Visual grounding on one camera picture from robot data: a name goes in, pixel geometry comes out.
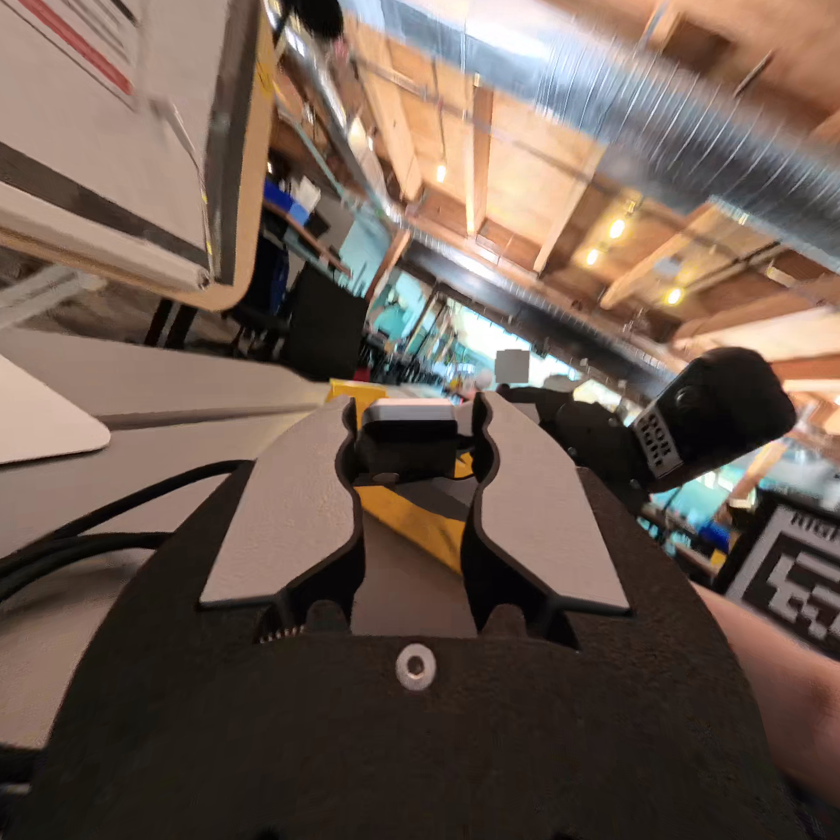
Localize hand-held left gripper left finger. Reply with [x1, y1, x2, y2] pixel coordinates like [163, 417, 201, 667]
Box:
[198, 395, 366, 624]

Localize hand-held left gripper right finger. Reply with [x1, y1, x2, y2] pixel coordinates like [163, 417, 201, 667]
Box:
[461, 391, 632, 631]

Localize yellow plastic bin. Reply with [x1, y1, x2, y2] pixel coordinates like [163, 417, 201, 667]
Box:
[326, 378, 475, 573]

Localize silver hdmi port adapter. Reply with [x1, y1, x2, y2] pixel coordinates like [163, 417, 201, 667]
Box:
[353, 397, 460, 485]

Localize black hdmi cable green plugs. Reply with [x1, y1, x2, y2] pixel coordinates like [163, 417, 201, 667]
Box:
[0, 459, 253, 601]

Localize person's right forearm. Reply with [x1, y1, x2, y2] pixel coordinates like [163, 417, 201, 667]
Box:
[694, 583, 840, 811]

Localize wooden framed sign board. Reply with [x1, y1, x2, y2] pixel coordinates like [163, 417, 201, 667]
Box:
[0, 0, 277, 312]

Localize laminated instruction sheet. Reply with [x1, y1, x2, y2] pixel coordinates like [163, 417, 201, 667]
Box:
[0, 0, 217, 277]

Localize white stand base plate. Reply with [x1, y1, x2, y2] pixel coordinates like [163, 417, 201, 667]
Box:
[0, 354, 111, 466]

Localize silver spiral ventilation duct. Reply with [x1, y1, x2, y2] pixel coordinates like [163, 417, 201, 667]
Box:
[341, 0, 840, 270]

